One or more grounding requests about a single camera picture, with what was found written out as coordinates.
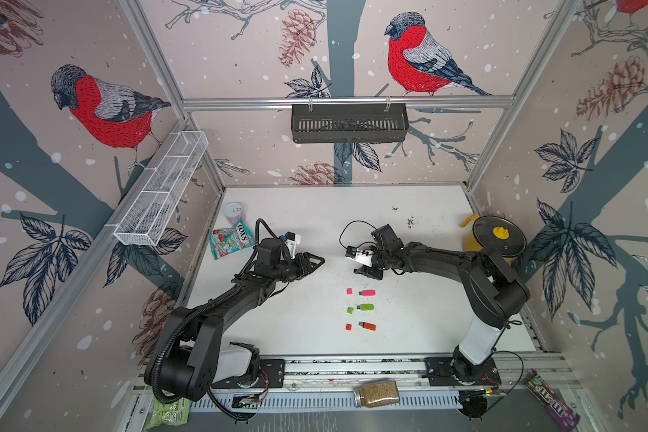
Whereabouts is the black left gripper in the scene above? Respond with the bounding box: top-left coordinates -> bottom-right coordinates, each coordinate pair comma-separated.
271,252 -> 325,284

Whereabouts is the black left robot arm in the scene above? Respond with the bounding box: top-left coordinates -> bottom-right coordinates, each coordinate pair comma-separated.
144,238 -> 326,404

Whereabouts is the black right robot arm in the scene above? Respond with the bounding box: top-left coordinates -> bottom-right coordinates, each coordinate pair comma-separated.
346,225 -> 530,384

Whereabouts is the green usb drive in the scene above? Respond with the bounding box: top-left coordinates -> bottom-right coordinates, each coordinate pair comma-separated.
356,303 -> 374,311

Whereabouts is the red usb drive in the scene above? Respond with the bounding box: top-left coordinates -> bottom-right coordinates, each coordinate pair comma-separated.
358,321 -> 376,331

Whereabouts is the green candy packet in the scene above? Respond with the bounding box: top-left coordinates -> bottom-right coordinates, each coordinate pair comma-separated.
209,220 -> 255,259

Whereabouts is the pink can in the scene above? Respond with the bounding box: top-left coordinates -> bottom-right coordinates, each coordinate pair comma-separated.
223,202 -> 245,226

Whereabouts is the glass jar of seeds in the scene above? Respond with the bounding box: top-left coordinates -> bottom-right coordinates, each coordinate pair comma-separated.
354,379 -> 401,409

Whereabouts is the yellow pot with black lid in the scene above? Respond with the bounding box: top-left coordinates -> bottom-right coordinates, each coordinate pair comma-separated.
460,214 -> 527,261

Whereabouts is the green snack bag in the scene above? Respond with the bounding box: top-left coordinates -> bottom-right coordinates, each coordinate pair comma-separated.
146,399 -> 191,430

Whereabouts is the purple candy bar wrapper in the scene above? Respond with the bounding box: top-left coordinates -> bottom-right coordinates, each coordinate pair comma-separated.
525,370 -> 581,432

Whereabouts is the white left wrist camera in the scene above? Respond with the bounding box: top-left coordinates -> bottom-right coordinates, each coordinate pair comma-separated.
282,231 -> 301,248

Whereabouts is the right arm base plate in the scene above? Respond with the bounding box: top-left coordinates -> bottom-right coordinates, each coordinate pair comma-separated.
423,356 -> 501,387

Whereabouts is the black wire basket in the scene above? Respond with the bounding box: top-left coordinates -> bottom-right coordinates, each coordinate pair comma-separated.
291,104 -> 410,144

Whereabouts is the white wire mesh shelf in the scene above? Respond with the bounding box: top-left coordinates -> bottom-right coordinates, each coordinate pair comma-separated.
113,131 -> 208,246

